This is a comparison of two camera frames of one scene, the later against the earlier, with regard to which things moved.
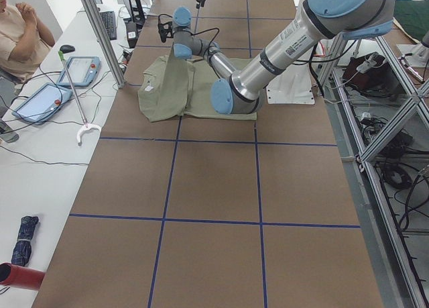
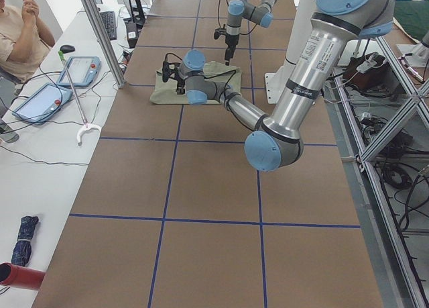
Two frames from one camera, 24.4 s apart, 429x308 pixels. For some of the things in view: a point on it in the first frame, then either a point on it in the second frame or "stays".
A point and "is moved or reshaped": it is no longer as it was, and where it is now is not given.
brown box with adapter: x=370 y=72 stays
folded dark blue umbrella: x=22 y=251 stays
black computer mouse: x=67 y=48 stays
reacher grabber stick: x=87 y=125 stays
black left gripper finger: x=163 y=36 → x=179 y=90
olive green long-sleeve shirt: x=173 y=86 is moved or reshaped
